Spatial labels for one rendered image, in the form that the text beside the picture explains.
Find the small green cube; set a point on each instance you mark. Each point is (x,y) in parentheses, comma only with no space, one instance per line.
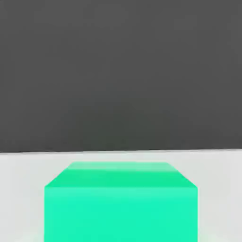
(121,208)

